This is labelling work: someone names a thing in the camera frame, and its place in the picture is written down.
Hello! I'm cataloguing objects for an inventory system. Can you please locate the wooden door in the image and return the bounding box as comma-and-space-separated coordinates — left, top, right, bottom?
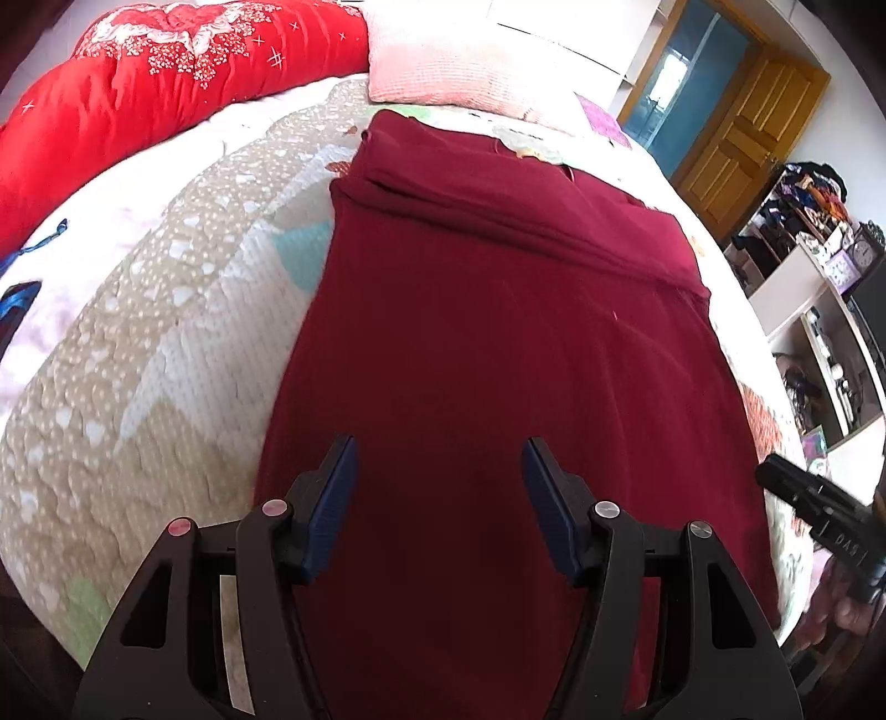
668, 48, 832, 245

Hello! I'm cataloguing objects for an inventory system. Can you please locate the white wardrobe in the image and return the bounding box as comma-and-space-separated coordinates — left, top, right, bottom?
477, 0, 669, 94

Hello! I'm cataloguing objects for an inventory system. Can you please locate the white shelf unit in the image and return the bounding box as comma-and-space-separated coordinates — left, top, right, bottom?
723, 166, 886, 503

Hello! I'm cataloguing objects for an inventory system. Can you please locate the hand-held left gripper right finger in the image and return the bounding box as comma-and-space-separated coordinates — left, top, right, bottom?
522, 436, 804, 720

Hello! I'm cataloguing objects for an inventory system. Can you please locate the purple patterned cloth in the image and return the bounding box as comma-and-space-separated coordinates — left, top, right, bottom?
576, 95, 634, 148

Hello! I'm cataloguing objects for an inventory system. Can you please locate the red floral quilt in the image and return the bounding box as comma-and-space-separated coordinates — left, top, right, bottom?
0, 0, 371, 259

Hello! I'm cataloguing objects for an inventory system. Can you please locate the dark red garment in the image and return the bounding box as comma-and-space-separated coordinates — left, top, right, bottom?
253, 111, 785, 720

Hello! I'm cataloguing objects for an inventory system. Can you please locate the blue cord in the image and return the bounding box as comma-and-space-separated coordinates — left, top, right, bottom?
19, 218, 70, 256

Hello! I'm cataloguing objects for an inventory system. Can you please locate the pile of clothes on shelf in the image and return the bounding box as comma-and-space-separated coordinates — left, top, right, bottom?
774, 161, 851, 233

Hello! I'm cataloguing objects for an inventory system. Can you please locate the pink pillow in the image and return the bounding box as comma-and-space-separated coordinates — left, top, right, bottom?
361, 0, 589, 136

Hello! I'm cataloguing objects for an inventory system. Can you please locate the dark blue strap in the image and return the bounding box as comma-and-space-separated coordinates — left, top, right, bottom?
0, 279, 44, 361

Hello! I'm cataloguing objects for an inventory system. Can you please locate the black screen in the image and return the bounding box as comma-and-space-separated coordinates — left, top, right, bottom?
846, 269, 886, 434

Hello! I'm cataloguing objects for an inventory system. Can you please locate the blue glass door panel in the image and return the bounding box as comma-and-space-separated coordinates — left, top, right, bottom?
623, 0, 754, 179

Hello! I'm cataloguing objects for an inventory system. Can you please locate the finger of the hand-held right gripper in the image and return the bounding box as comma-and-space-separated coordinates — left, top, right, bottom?
754, 453, 835, 531

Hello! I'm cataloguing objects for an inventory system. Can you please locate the pale pink bed sheet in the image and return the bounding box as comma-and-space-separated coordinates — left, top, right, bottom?
0, 104, 243, 423

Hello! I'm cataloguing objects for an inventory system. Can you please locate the small desk clock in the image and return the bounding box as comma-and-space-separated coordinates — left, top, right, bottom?
848, 220, 886, 272

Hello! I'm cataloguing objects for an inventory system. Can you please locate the beige patterned quilted bedspread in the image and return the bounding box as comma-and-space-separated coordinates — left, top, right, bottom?
0, 73, 818, 669

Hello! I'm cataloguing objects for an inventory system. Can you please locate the person's right hand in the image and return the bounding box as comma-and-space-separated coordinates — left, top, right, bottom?
827, 592, 879, 641

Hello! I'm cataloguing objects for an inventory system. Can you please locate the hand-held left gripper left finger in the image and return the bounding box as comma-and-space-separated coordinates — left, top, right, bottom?
73, 435, 361, 720

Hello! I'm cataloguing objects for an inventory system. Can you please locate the purple patterned box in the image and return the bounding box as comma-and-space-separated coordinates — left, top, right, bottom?
826, 248, 864, 293

